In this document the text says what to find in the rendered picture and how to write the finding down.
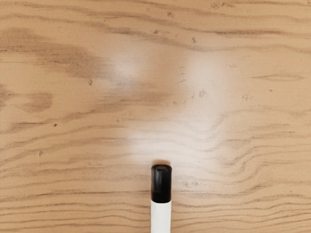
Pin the white marker with black cap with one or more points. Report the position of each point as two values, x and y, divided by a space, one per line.
161 208

